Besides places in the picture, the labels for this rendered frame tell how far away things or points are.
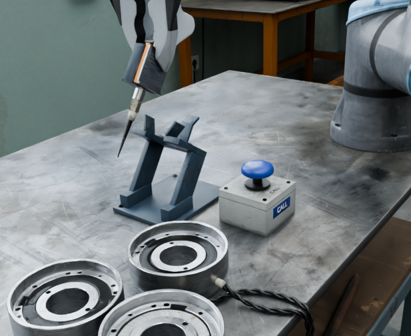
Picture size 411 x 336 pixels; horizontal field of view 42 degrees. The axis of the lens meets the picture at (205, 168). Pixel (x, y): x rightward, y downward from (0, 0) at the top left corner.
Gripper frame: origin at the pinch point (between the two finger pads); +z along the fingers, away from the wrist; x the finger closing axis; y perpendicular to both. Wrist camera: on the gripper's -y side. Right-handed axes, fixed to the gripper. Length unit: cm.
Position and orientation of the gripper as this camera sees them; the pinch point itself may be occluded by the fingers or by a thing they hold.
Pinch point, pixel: (149, 61)
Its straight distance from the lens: 65.6
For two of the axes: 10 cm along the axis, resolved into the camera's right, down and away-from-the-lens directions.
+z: 0.4, 9.1, 4.1
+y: 6.1, -3.5, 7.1
